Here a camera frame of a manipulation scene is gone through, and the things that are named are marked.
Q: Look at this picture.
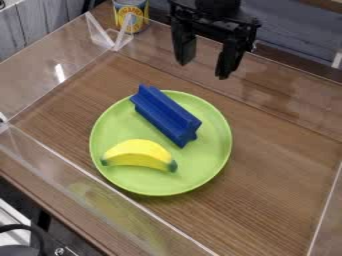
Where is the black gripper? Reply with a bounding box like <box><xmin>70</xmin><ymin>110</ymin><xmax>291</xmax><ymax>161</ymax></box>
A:
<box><xmin>168</xmin><ymin>0</ymin><xmax>261</xmax><ymax>80</ymax></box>

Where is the yellow toy banana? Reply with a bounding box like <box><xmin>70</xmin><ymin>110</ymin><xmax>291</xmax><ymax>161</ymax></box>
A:
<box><xmin>100</xmin><ymin>139</ymin><xmax>177</xmax><ymax>172</ymax></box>

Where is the green round plate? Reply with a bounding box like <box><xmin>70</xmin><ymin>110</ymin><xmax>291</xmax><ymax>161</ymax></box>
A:
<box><xmin>88</xmin><ymin>90</ymin><xmax>233</xmax><ymax>197</ymax></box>

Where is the yellow labelled tin can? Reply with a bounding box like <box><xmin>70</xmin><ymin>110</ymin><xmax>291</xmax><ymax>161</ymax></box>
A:
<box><xmin>112</xmin><ymin>0</ymin><xmax>149</xmax><ymax>34</ymax></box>

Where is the blue star-shaped block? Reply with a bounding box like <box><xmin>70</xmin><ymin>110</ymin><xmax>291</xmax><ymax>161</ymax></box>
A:
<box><xmin>129</xmin><ymin>84</ymin><xmax>201</xmax><ymax>148</ymax></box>

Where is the clear acrylic enclosure wall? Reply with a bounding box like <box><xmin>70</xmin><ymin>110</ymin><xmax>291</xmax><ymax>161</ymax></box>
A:
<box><xmin>0</xmin><ymin>6</ymin><xmax>342</xmax><ymax>256</ymax></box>

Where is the black cable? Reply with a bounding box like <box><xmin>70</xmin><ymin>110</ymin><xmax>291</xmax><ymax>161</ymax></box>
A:
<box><xmin>0</xmin><ymin>223</ymin><xmax>47</xmax><ymax>256</ymax></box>

